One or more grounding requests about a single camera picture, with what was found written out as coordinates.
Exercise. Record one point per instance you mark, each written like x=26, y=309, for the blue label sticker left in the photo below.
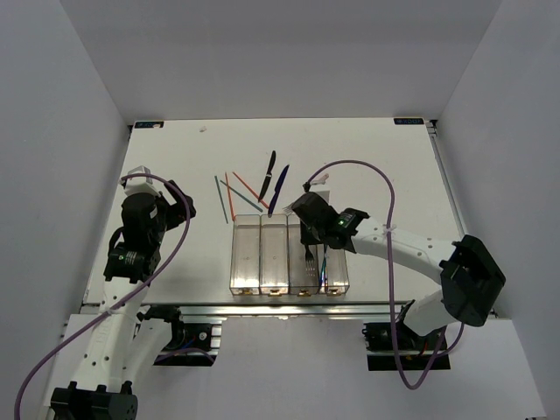
x=141, y=125

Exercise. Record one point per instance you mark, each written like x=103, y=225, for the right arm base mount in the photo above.
x=415, y=351

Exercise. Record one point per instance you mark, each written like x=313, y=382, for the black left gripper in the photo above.
x=177, y=211

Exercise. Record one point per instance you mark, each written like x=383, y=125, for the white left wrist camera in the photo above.
x=136, y=181

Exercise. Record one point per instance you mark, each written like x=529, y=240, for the aluminium table edge rail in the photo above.
x=285, y=310

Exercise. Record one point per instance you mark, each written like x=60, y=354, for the black table knife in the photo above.
x=268, y=176

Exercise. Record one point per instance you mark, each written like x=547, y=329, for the dark blue table knife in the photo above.
x=278, y=187

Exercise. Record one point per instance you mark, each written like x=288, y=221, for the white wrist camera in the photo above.
x=136, y=181
x=319, y=186

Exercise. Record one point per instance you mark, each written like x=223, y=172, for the dark patterned handle fork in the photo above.
x=310, y=265

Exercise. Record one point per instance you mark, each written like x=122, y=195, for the orange chopstick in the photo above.
x=229, y=197
x=251, y=190

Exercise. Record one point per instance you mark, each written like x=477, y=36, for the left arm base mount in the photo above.
x=194, y=342

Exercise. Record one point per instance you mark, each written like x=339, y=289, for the teal chopstick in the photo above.
x=238, y=194
x=220, y=195

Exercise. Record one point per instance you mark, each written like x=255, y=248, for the blue label sticker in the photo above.
x=141, y=125
x=408, y=121

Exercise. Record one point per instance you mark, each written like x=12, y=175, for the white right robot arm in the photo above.
x=468, y=278

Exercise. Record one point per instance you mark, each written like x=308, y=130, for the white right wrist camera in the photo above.
x=319, y=186

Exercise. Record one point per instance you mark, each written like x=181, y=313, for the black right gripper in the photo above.
x=307, y=239

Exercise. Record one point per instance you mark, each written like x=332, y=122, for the blue label sticker right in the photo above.
x=408, y=121

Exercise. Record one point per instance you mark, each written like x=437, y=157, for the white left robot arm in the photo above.
x=123, y=343

